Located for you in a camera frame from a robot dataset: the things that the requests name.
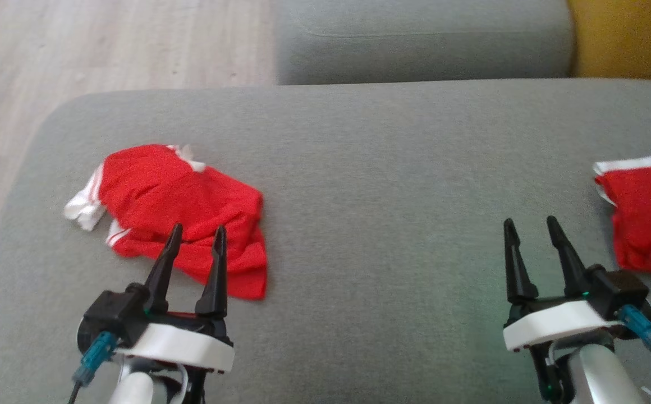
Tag grey sofa section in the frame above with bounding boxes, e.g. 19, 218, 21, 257
275, 0, 577, 86

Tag large grey sofa seat cushion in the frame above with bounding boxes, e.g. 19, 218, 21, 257
0, 77, 651, 404

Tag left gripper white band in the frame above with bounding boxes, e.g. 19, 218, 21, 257
114, 224, 235, 374

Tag black cable with blue connector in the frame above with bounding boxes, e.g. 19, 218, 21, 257
617, 305, 651, 398
66, 331, 119, 404

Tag red jersey with white sleeves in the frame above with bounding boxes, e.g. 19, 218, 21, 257
63, 144, 269, 301

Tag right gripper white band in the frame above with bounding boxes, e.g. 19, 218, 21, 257
502, 215, 622, 354

